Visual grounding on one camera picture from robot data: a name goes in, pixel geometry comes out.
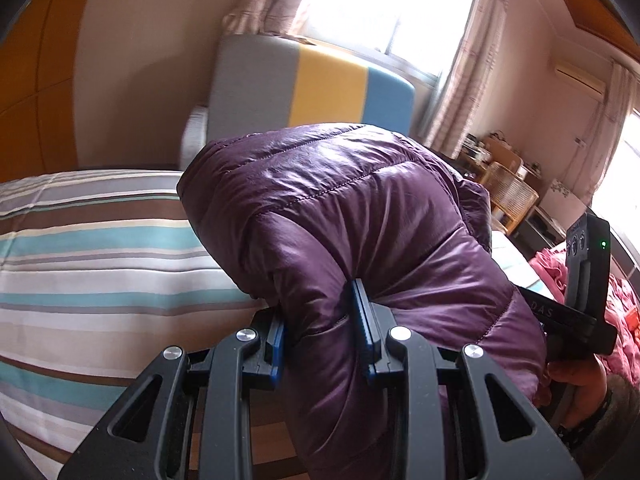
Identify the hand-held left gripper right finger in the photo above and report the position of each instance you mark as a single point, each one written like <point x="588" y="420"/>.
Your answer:
<point x="365" y="330"/>

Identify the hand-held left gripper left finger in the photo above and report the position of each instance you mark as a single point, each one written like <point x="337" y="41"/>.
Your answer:
<point x="275" y="350"/>

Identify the purple puffer jacket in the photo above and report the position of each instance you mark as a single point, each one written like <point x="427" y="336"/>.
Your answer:
<point x="350" y="210"/>

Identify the person's right forearm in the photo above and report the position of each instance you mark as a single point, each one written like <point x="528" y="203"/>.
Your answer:
<point x="590" y="435"/>

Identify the person's right hand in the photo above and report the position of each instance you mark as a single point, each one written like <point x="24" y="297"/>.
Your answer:
<point x="582" y="385"/>

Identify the pink quilt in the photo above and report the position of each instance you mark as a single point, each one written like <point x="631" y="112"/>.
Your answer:
<point x="627" y="310"/>

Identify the dark low cabinet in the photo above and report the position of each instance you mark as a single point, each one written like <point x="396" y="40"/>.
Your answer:
<point x="542" y="225"/>

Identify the small side window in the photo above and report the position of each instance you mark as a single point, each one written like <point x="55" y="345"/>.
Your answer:
<point x="620" y="185"/>

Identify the wicker chair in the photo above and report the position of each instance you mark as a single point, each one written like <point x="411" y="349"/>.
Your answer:
<point x="515" y="195"/>

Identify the cluttered wooden desk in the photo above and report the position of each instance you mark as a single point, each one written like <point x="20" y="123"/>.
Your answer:
<point x="500" y="150"/>

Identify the pink side window curtain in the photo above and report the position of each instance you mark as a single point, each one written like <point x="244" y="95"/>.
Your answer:
<point x="612" y="110"/>

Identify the striped bed sheet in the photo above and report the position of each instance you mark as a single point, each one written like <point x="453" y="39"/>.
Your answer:
<point x="100" y="270"/>

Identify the long pink curtain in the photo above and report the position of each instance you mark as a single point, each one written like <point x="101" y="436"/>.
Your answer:
<point x="475" y="60"/>

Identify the grey yellow blue sofa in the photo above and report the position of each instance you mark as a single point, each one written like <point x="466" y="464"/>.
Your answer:
<point x="255" y="85"/>

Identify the large bright window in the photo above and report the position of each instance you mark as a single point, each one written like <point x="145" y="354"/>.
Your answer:
<point x="380" y="5"/>

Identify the short pink curtain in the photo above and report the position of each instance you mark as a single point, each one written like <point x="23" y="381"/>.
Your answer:
<point x="270" y="5"/>

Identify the orange wooden wardrobe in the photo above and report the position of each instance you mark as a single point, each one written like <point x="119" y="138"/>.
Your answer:
<point x="40" y="85"/>

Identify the wall air conditioner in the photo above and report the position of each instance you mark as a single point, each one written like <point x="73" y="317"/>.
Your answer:
<point x="575" y="76"/>

